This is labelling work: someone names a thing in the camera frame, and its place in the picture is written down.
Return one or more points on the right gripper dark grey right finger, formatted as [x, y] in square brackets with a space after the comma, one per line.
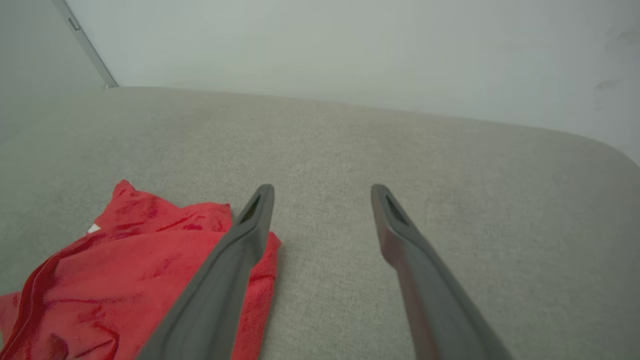
[435, 305]

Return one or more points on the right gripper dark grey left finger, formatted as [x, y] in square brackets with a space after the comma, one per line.
[220, 295]

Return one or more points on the red garment with white trim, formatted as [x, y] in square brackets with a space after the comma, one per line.
[115, 280]

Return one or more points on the grey wall trim strip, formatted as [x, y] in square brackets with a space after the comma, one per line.
[85, 42]

